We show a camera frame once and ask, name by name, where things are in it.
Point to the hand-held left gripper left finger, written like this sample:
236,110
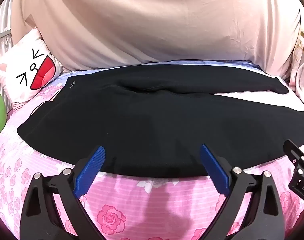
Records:
92,170

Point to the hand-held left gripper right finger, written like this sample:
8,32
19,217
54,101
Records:
214,170

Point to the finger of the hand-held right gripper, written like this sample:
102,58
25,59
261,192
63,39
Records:
295,153

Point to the black pants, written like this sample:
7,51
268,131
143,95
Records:
152,127

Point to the pink floral bedsheet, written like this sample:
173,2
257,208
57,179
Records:
142,205

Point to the cat face pillow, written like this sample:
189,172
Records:
19,65

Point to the beige draped cloth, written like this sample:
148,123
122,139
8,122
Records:
154,22

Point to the silver striped curtain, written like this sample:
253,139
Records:
2,22

